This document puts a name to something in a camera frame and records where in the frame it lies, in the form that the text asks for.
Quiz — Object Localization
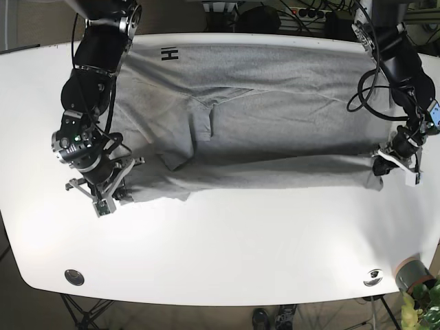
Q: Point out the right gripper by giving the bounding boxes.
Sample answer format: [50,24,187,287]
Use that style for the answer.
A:
[52,110,144,217]

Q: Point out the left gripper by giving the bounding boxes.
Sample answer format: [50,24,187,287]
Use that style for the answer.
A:
[372,114,439,187]

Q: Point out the grey printed T-shirt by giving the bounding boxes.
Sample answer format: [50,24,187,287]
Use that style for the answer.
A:
[112,45,391,203]

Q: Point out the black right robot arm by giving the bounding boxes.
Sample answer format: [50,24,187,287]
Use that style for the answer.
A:
[52,1,143,217]

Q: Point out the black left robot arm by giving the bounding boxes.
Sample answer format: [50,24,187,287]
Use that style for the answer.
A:
[346,1,439,186]

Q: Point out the grey plant pot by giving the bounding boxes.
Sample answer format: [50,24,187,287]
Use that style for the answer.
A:
[394,256,437,295]

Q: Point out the right metal table grommet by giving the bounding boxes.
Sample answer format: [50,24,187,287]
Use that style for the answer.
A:
[363,269,384,287]

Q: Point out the metal table grommet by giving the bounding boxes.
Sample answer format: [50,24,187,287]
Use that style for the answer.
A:
[363,269,384,287]
[64,269,85,286]

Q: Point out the left metal table grommet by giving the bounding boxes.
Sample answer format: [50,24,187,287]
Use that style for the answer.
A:
[64,269,85,286]

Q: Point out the green potted plant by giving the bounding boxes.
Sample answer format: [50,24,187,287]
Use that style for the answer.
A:
[401,279,439,330]

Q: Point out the person's dark shoes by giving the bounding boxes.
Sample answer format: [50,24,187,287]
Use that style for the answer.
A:
[252,305,297,330]

